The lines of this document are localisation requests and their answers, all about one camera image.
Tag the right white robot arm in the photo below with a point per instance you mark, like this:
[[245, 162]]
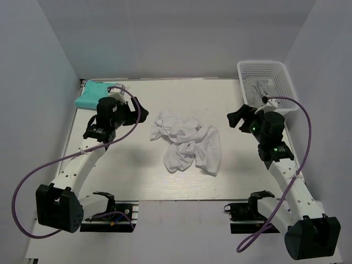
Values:
[[308, 232]]

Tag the white t shirt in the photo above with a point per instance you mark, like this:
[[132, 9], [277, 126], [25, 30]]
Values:
[[190, 142]]

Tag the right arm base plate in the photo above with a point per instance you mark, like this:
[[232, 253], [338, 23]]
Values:
[[242, 219]]

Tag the grey t shirt in basket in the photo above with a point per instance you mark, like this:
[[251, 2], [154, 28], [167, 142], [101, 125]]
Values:
[[256, 89]]

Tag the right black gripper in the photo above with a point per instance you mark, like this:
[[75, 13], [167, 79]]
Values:
[[235, 117]]

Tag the white plastic basket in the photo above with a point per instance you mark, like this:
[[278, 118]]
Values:
[[259, 78]]

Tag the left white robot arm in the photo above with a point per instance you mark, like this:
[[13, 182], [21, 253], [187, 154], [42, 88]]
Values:
[[58, 203]]

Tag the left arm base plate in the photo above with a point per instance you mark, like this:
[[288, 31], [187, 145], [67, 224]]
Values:
[[123, 220]]

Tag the folded teal t shirt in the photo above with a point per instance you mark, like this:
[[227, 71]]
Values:
[[93, 91]]

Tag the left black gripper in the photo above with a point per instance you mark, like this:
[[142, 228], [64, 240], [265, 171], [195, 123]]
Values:
[[132, 116]]

